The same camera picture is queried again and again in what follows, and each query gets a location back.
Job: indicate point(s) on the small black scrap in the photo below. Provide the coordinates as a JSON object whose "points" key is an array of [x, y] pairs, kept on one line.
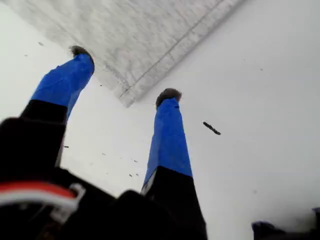
{"points": [[211, 128]]}

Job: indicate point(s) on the grey t-shirt with brown sleeves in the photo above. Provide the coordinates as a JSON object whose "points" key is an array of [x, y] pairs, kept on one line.
{"points": [[137, 37]]}

